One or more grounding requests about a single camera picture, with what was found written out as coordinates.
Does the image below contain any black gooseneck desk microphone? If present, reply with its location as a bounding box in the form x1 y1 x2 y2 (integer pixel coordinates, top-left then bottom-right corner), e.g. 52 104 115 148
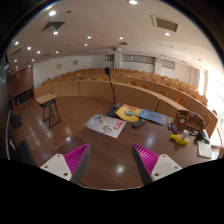
105 67 120 118

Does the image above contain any white printed paper sheet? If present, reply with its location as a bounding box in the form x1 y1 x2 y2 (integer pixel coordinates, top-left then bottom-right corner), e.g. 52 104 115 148
85 114 126 138

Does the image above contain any wooden desk organizer box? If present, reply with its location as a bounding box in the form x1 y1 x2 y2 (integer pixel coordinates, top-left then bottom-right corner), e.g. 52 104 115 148
175 110 205 131

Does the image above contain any yellow tape dispenser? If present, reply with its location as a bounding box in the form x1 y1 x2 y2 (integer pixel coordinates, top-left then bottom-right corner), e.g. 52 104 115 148
170 130 190 145

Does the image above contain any ceiling projector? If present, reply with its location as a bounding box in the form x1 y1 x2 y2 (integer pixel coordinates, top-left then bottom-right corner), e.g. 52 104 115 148
112 46 121 51

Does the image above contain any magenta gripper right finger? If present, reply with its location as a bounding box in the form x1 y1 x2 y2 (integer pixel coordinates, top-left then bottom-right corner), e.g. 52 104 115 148
132 144 181 185

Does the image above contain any blue book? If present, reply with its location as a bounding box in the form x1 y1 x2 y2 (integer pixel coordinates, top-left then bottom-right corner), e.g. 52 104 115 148
139 109 167 126

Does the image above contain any black remote control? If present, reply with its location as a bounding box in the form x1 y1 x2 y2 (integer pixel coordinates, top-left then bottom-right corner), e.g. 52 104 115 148
132 119 146 128

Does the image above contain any curved wooden desk row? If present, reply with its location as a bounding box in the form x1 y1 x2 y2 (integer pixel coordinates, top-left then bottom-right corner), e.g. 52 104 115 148
34 80 218 137

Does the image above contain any black charger adapter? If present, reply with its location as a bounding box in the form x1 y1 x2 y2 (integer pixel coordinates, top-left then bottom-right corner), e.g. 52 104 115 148
196 132 210 144

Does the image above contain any yellow book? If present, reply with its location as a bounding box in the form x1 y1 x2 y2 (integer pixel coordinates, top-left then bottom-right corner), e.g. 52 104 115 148
116 104 141 123

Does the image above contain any blue marker pen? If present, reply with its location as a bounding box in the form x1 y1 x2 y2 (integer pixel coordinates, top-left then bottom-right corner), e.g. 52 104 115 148
167 121 171 130

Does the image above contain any small wooden podium table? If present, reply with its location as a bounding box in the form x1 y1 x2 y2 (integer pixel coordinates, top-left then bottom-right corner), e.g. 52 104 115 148
36 94 61 128

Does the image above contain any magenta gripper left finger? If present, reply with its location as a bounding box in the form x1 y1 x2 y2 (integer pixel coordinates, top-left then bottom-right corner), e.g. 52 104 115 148
41 143 91 184

